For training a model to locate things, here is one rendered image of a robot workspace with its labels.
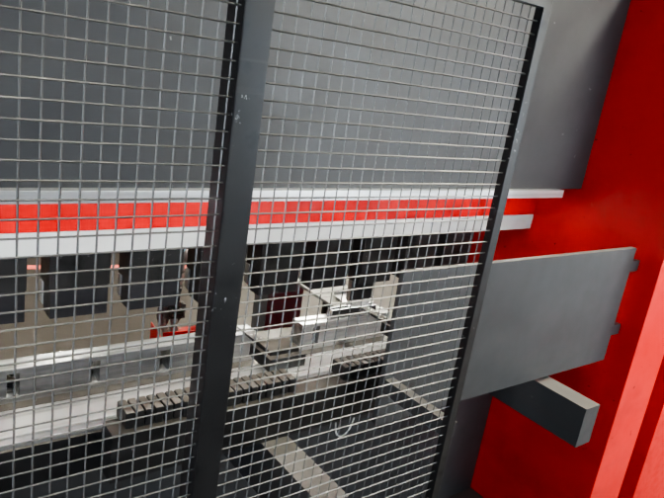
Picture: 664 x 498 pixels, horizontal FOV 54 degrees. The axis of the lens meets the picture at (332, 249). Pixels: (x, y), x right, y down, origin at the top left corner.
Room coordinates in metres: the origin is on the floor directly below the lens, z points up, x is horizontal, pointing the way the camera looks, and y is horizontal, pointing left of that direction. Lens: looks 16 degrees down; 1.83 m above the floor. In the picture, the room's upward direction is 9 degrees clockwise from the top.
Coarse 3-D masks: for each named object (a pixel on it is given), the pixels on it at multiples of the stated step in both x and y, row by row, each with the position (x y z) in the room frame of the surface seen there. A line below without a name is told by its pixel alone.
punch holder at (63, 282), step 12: (48, 264) 1.49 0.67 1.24; (60, 264) 1.50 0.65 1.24; (72, 264) 1.52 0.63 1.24; (84, 264) 1.53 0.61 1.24; (108, 264) 1.57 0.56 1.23; (48, 276) 1.48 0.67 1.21; (60, 276) 1.50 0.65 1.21; (72, 276) 1.52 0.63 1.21; (84, 276) 1.54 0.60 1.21; (96, 276) 1.55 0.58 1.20; (108, 276) 1.57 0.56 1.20; (48, 288) 1.48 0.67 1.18; (60, 288) 1.50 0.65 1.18; (72, 288) 1.52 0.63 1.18; (48, 300) 1.49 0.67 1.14; (60, 300) 1.50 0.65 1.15; (72, 300) 1.52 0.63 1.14; (84, 300) 1.54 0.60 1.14; (96, 300) 1.56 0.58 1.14; (48, 312) 1.49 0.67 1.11; (60, 312) 1.50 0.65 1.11; (72, 312) 1.52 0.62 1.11; (84, 312) 1.54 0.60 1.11; (96, 312) 1.56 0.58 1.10
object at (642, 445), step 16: (656, 384) 2.54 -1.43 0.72; (656, 400) 2.52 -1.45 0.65; (656, 416) 2.51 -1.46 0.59; (640, 432) 2.54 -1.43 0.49; (656, 432) 2.51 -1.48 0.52; (640, 448) 2.53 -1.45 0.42; (656, 448) 2.55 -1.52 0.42; (640, 464) 2.51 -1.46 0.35; (656, 464) 2.58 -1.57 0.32; (624, 480) 2.54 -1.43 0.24; (640, 480) 2.51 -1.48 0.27; (656, 480) 2.62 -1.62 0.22; (624, 496) 2.53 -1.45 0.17; (640, 496) 2.55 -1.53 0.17; (656, 496) 2.66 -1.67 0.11
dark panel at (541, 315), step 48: (432, 288) 1.63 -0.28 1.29; (528, 288) 1.90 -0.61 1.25; (576, 288) 2.07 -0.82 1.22; (624, 288) 2.28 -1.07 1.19; (432, 336) 1.66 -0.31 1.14; (480, 336) 1.79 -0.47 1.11; (528, 336) 1.94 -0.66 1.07; (576, 336) 2.13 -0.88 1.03; (432, 384) 1.69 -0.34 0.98; (480, 384) 1.83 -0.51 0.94
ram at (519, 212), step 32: (0, 224) 1.41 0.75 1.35; (32, 224) 1.46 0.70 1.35; (64, 224) 1.50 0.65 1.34; (96, 224) 1.55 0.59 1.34; (128, 224) 1.60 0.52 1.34; (160, 224) 1.66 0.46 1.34; (192, 224) 1.71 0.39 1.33; (288, 224) 1.91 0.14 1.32; (416, 224) 2.26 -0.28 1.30; (448, 224) 2.36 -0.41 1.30; (480, 224) 2.48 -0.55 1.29; (512, 224) 2.60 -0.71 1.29; (0, 256) 1.41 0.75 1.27
